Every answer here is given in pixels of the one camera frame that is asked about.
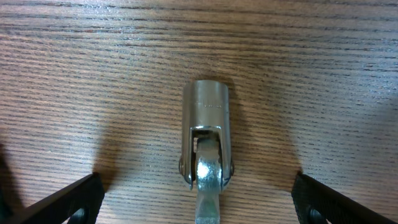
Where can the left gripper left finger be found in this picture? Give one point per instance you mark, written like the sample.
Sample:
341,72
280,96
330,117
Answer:
79,202

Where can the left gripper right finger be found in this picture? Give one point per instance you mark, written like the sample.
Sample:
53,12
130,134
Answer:
317,203

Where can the small silver wrench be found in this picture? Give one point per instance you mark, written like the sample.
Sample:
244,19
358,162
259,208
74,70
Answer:
206,160

